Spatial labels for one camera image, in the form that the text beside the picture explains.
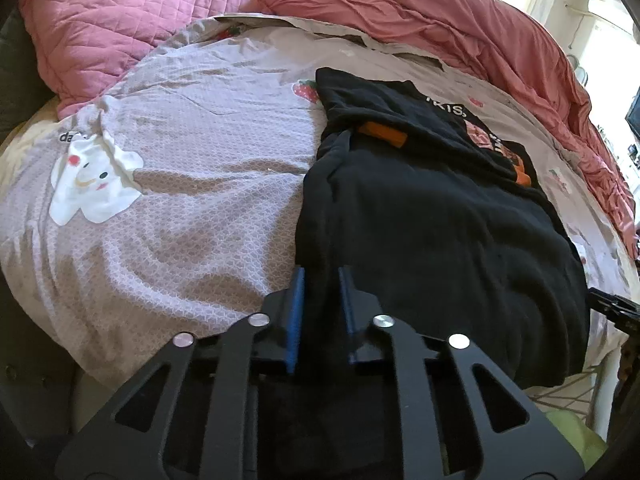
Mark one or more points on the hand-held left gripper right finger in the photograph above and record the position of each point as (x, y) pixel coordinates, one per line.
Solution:
(347, 305)

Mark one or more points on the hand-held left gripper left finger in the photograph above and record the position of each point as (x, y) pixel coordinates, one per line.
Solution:
(296, 310)

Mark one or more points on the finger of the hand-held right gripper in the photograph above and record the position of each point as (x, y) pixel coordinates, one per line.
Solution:
(617, 312)

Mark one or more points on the black sweater with orange cuffs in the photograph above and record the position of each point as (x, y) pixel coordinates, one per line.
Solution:
(425, 220)

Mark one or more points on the person's green clothing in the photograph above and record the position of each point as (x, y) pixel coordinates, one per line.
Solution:
(575, 435)

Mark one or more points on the mauve printed blanket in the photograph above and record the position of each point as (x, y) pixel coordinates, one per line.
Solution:
(200, 185)

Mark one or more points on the dark monitor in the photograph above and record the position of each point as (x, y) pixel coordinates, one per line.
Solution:
(634, 115)

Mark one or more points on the red-pink duvet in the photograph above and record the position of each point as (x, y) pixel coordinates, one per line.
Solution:
(450, 25)

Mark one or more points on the pink quilted pillow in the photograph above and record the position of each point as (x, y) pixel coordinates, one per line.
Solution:
(125, 20)

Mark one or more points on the grey quilted headboard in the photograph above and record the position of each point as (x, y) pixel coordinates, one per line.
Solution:
(17, 70)

